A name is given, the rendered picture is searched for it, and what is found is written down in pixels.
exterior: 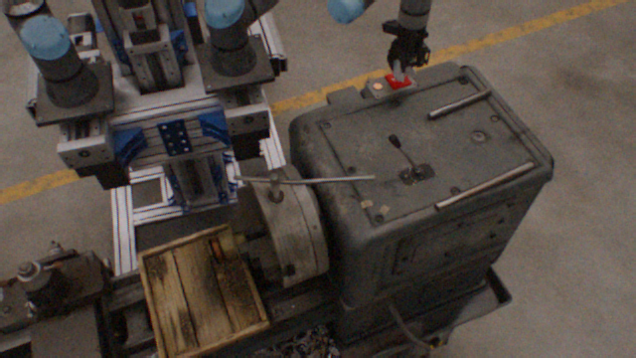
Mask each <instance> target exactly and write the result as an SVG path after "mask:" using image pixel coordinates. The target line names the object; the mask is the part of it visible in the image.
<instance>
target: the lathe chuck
mask: <svg viewBox="0 0 636 358"><path fill-rule="evenodd" d="M273 172H277V174H278V175H279V179H281V180H287V178H286V176H285V175H284V172H283V171H282V170H281V168H279V167H275V168H272V169H269V170H266V171H263V172H259V174H256V175H253V176H250V177H257V178H269V179H270V175H271V174H273ZM248 183H249V185H248ZM245 185H248V186H250V189H251V192H252V195H253V199H254V202H255V205H256V208H257V211H258V214H259V216H260V219H261V224H259V225H257V227H258V230H262V229H266V232H267V235H268V238H269V240H270V242H271V245H272V247H273V250H274V252H275V255H276V257H277V259H278V261H279V264H280V266H281V268H282V269H285V268H286V266H288V265H290V264H291V265H292V266H293V268H294V274H293V275H291V276H288V275H287V276H283V274H282V273H280V274H277V277H278V279H279V281H280V283H281V284H282V286H283V287H289V286H291V285H294V284H296V283H298V282H301V281H303V280H306V279H308V278H311V277H313V276H316V274H317V265H316V259H315V254H314V249H313V245H312V241H311V238H310V234H309V231H308V228H307V225H306V222H305V219H304V216H303V214H302V211H301V208H300V206H299V203H298V201H297V198H296V196H295V194H294V192H293V189H292V187H291V185H280V192H281V193H282V194H283V198H282V200H281V201H279V202H273V201H272V200H270V194H271V193H272V192H271V184H269V183H257V182H246V181H245Z"/></svg>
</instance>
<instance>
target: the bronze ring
mask: <svg viewBox="0 0 636 358"><path fill-rule="evenodd" d="M209 243H210V246H211V249H212V252H213V255H214V258H215V260H216V262H217V265H221V264H224V263H225V262H226V261H228V263H231V262H233V261H236V260H241V258H240V253H239V248H238V246H239V245H241V244H244V243H246V239H245V236H244V234H243V231H239V232H236V233H233V232H232V231H231V228H230V227H228V229H227V230H224V231H222V232H219V233H218V236H213V237H210V238H209Z"/></svg>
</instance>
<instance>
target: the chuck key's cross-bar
mask: <svg viewBox="0 0 636 358"><path fill-rule="evenodd" d="M233 180H235V181H246V182H257V183H269V184H271V182H270V179H269V178H257V177H246V176H235V175H234V177H233ZM360 181H375V176H374V175H373V176H358V177H343V178H326V179H311V180H296V181H292V180H281V179H279V183H278V184H280V185H293V186H295V185H312V184H327V183H344V182H360Z"/></svg>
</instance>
